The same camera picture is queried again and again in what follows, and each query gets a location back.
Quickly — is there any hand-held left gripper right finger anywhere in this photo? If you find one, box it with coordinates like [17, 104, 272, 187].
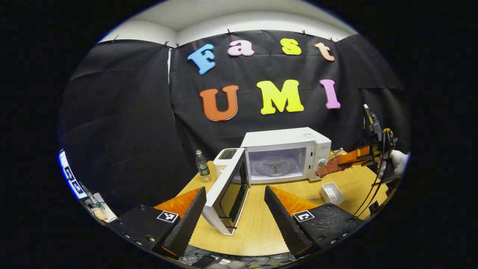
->
[264, 185, 365, 259]

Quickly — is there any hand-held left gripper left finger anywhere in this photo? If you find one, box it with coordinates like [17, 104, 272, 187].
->
[108, 186, 207, 260]

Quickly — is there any red raw meat slice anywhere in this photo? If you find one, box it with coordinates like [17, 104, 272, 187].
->
[316, 155, 352, 179]

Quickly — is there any white microwave oven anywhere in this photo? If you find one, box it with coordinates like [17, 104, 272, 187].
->
[202, 127, 332, 236]

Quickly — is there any white rectangular dish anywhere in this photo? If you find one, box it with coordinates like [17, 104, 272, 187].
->
[320, 182, 345, 206]

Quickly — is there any clear plastic water bottle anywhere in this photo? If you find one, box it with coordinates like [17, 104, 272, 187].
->
[195, 150, 212, 183]

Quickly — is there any white toaster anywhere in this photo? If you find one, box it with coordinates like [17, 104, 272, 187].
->
[213, 148, 240, 178]

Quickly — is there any pile of papers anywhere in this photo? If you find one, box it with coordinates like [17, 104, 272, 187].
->
[78, 181, 117, 223]

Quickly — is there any black backdrop cloth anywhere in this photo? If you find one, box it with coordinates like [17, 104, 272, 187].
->
[58, 30, 410, 215]

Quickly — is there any lit screen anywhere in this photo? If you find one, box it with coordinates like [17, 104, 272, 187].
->
[58, 149, 89, 201]

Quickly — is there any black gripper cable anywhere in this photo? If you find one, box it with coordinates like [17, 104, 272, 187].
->
[353, 164, 389, 218]

